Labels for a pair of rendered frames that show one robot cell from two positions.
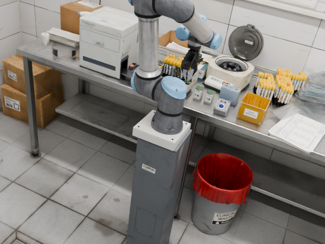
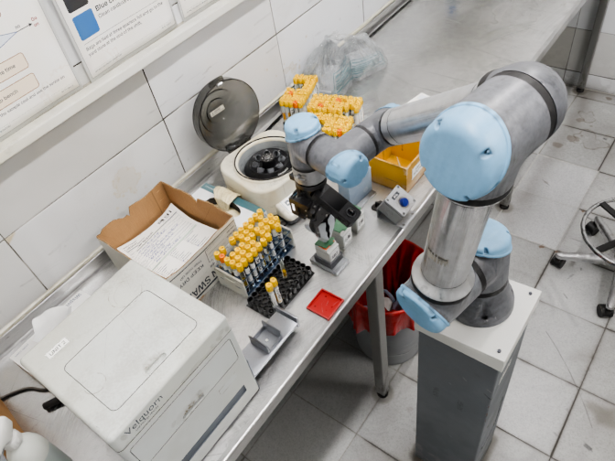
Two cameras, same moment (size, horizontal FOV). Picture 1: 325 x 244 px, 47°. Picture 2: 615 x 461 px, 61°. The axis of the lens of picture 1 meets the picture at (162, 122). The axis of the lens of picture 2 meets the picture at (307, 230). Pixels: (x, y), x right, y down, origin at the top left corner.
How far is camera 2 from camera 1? 1.66 m
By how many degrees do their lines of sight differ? 50
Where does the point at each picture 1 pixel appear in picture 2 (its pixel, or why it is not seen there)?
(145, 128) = (500, 337)
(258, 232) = not seen: hidden behind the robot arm
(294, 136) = not seen: hidden behind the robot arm
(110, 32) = (202, 357)
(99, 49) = (198, 412)
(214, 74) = (284, 195)
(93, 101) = not seen: outside the picture
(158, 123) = (505, 307)
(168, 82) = (488, 241)
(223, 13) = (143, 110)
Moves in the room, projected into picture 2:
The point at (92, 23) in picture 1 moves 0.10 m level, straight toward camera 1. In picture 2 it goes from (153, 402) to (210, 401)
